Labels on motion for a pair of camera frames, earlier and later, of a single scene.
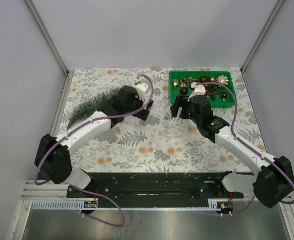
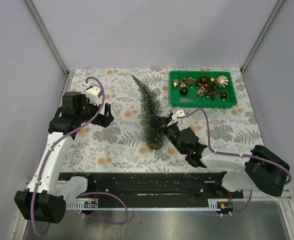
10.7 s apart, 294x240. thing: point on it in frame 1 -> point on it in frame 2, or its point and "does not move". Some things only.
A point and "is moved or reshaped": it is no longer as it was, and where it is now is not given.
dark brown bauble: [183, 91] does not move
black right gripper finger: [180, 102] -> [159, 122]
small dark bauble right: [224, 95] does not move
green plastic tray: [218, 86] does not move
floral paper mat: [161, 144] does not move
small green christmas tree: [93, 105] is moved or reshaped
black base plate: [154, 186] does not move
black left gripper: [143, 114] -> [101, 119]
